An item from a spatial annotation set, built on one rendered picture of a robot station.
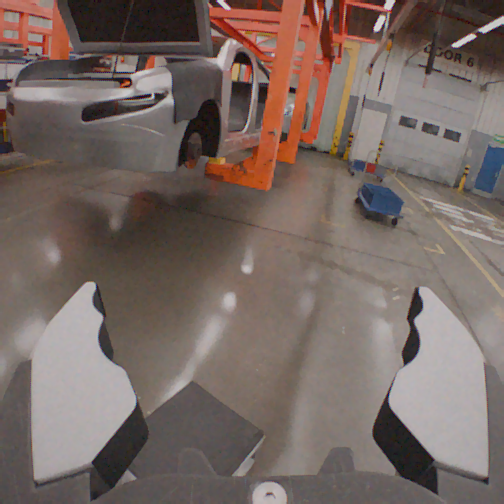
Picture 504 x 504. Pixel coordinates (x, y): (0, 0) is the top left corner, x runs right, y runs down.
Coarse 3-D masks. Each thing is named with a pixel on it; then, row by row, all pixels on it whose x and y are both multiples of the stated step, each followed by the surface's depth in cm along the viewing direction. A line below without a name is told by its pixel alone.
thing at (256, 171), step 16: (288, 0) 217; (304, 0) 224; (288, 16) 223; (288, 32) 229; (288, 48) 235; (288, 64) 241; (272, 80) 250; (288, 80) 251; (272, 96) 256; (272, 112) 262; (272, 128) 268; (272, 144) 274; (208, 160) 298; (224, 160) 306; (256, 160) 287; (272, 160) 281; (208, 176) 304; (224, 176) 300; (240, 176) 295; (256, 176) 291; (272, 176) 301
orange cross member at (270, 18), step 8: (216, 8) 392; (216, 16) 397; (224, 16) 394; (232, 16) 392; (240, 16) 390; (248, 16) 387; (256, 16) 385; (264, 16) 382; (272, 16) 380; (280, 16) 377; (304, 16) 370; (304, 24) 375; (304, 40) 389
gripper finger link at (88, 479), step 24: (24, 384) 7; (0, 408) 6; (24, 408) 6; (0, 432) 5; (24, 432) 5; (0, 456) 5; (24, 456) 5; (0, 480) 4; (24, 480) 4; (72, 480) 5; (96, 480) 5
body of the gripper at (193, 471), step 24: (192, 456) 5; (336, 456) 5; (144, 480) 5; (168, 480) 5; (192, 480) 5; (216, 480) 5; (240, 480) 5; (264, 480) 5; (288, 480) 5; (312, 480) 5; (336, 480) 5; (360, 480) 5; (384, 480) 5; (408, 480) 4
